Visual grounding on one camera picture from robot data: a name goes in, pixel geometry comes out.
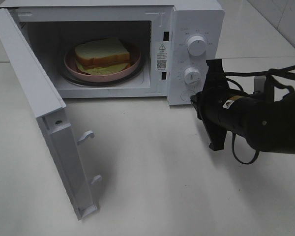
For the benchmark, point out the glass microwave turntable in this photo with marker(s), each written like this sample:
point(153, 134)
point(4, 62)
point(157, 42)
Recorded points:
point(73, 79)

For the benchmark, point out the white upper power knob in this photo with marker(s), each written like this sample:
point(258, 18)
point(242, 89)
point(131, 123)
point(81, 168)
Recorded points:
point(196, 45)

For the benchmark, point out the round white door button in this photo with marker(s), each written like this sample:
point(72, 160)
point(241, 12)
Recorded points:
point(186, 95)

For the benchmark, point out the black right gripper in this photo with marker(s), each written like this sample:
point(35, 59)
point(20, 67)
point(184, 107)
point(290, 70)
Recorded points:
point(220, 108)

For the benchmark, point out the white microwave oven body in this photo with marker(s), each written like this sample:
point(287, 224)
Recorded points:
point(160, 28)

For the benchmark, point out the pink round plate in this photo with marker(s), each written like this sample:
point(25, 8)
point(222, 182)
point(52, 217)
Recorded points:
point(70, 64)

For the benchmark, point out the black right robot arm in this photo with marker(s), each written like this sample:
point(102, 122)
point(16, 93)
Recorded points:
point(266, 126)

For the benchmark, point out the toast sandwich with lettuce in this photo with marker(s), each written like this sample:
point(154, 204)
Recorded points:
point(102, 57)

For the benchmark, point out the white microwave door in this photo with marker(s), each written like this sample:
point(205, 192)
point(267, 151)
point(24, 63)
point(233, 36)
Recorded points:
point(49, 110)

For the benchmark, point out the white timer knob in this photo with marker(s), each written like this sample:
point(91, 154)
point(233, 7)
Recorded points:
point(191, 76)

